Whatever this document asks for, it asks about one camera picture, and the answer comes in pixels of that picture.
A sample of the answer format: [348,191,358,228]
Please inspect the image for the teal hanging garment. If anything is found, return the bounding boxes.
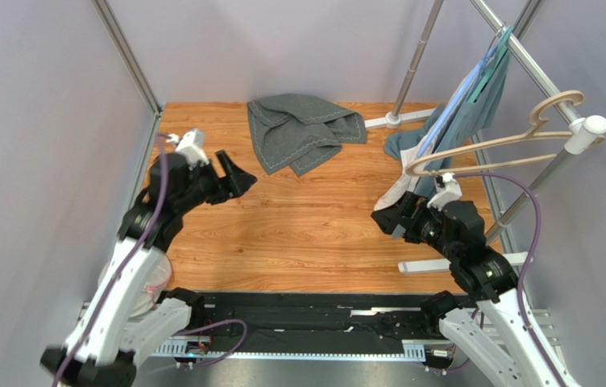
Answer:
[374,34,512,210]

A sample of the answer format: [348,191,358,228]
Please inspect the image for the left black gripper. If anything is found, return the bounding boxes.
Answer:
[175,149,257,214]

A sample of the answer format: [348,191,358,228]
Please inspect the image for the white mesh laundry bag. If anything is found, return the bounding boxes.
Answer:
[97,244,172,319]

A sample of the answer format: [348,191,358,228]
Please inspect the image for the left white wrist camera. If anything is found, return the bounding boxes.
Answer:
[165,128,210,166]

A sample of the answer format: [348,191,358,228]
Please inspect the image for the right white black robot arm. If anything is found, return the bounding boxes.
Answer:
[371,192,578,386]

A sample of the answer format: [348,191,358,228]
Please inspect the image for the wooden clothes hanger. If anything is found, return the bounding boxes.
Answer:
[404,90,606,177]

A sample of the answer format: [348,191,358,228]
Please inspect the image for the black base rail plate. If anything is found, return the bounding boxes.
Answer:
[196,292,446,355]

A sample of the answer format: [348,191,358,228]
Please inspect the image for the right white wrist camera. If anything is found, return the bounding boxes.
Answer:
[427,173,463,211]

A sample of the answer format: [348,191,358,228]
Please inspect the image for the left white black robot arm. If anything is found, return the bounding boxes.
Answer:
[40,151,257,386]

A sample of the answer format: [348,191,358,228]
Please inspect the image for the blue clothes hanger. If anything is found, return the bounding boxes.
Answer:
[417,24,513,157]

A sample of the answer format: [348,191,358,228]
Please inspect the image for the metal clothes rack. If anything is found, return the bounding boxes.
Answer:
[364,0,606,276]

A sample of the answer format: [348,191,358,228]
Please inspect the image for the grey stitched cloth napkin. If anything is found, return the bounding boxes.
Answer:
[247,94,367,177]

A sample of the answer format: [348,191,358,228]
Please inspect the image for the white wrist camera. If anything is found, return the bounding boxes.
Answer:
[165,128,210,166]
[427,173,463,211]

